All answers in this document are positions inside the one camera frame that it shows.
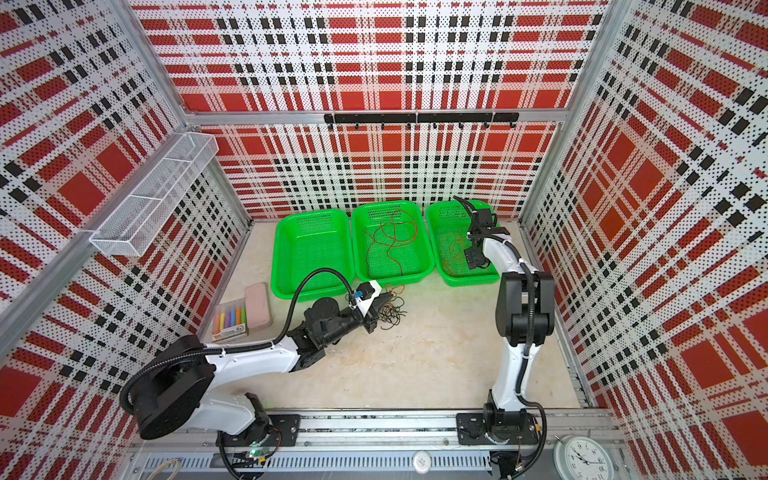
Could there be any middle green plastic basket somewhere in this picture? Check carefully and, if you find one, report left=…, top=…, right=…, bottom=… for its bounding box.
left=351, top=200, right=435, bottom=286

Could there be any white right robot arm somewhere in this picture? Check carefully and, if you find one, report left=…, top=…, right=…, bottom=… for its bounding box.
left=454, top=196, right=555, bottom=444

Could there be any white round clock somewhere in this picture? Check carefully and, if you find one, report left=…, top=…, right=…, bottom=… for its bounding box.
left=553, top=436, right=615, bottom=480

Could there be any white wire mesh shelf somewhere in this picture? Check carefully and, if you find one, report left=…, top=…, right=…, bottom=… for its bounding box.
left=89, top=132, right=219, bottom=257

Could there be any metal base rail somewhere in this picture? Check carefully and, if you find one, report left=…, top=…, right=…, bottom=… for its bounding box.
left=128, top=409, right=625, bottom=480

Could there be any left green plastic basket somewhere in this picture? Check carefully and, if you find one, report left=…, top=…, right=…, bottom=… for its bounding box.
left=270, top=209, right=355, bottom=300

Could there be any right green plastic basket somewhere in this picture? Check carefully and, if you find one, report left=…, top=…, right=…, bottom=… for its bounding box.
left=426, top=196, right=522, bottom=287

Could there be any pink eraser block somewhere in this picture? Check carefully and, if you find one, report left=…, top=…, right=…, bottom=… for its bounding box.
left=244, top=282, right=272, bottom=331

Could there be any coloured marker pack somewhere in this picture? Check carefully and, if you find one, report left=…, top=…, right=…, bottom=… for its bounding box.
left=211, top=298, right=248, bottom=343

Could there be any green plastic basket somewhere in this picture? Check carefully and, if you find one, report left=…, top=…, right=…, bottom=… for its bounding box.
left=426, top=196, right=522, bottom=287
left=270, top=209, right=355, bottom=300
left=351, top=200, right=435, bottom=286

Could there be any black thin cable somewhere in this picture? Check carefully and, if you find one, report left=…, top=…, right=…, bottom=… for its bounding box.
left=377, top=293, right=409, bottom=331

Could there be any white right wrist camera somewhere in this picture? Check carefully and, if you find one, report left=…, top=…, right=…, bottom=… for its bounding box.
left=470, top=208, right=497, bottom=232

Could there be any black hook rail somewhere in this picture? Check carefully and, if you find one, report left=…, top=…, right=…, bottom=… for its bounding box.
left=323, top=112, right=520, bottom=128

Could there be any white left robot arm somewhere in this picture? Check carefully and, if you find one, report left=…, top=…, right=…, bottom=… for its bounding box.
left=119, top=280, right=394, bottom=447

